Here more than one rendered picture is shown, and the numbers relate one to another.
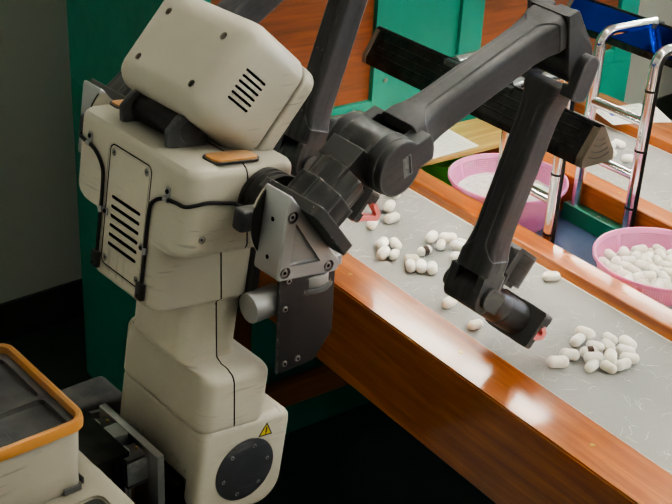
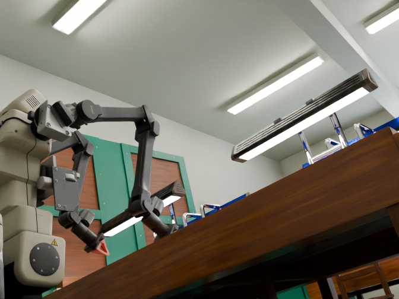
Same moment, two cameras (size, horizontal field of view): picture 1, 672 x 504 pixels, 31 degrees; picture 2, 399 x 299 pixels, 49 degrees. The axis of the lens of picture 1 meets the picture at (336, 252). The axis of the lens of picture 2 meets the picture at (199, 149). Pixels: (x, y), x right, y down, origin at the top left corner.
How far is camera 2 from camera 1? 1.48 m
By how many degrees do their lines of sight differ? 54
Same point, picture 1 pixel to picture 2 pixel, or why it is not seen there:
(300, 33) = (73, 244)
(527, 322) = (168, 229)
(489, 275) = (143, 193)
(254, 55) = (34, 92)
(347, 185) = (70, 107)
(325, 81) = not seen: hidden behind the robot
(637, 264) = not seen: hidden behind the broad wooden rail
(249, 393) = (44, 219)
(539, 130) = (146, 144)
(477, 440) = (160, 266)
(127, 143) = not seen: outside the picture
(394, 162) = (86, 104)
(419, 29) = (122, 250)
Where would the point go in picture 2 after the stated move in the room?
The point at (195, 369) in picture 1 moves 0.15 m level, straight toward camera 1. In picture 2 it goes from (17, 205) to (13, 187)
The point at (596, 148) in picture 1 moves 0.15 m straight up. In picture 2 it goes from (178, 187) to (171, 158)
